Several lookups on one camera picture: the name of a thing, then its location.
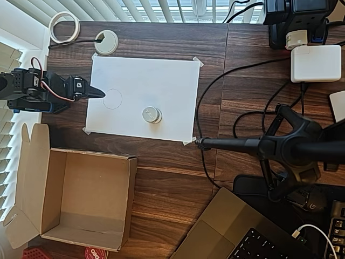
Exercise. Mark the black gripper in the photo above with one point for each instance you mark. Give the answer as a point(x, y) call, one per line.
point(78, 87)

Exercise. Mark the red perforated base block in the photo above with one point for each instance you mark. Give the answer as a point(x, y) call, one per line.
point(33, 253)

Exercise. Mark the open cardboard box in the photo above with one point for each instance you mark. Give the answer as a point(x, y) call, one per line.
point(89, 189)

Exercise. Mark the grey laptop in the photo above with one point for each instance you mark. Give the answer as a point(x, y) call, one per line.
point(223, 229)

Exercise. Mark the blue plug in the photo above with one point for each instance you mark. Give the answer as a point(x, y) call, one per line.
point(318, 36)

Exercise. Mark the black keyboard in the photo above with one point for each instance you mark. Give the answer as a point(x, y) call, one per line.
point(338, 232)

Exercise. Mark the black power strip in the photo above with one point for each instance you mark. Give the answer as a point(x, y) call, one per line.
point(293, 12)

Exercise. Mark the black mouse pad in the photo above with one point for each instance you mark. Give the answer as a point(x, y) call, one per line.
point(248, 186)

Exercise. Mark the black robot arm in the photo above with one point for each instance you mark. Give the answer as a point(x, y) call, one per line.
point(21, 83)

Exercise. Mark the black camera tripod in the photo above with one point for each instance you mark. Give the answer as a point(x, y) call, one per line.
point(293, 148)

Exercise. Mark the white flat device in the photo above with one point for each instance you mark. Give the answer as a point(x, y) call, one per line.
point(338, 106)

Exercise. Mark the small white plug adapter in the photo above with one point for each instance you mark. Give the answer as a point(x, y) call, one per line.
point(296, 39)

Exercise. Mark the vertical blinds without view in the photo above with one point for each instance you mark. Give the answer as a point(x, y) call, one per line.
point(8, 151)

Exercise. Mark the masking tape corner piece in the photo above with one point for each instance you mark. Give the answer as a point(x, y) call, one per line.
point(199, 62)
point(85, 131)
point(188, 141)
point(94, 56)

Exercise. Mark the white paper sheet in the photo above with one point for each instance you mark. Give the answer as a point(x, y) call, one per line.
point(161, 78)

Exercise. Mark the vertical blinds with view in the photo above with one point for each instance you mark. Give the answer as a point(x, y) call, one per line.
point(151, 10)

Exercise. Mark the white power adapter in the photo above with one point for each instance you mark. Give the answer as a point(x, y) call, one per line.
point(315, 63)

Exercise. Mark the small silver round tin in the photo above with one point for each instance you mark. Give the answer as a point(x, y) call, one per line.
point(151, 114)

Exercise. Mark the masking tape roll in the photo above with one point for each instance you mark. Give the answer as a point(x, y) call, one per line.
point(51, 28)

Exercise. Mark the black computer mouse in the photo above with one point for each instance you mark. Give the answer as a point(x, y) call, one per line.
point(315, 202)

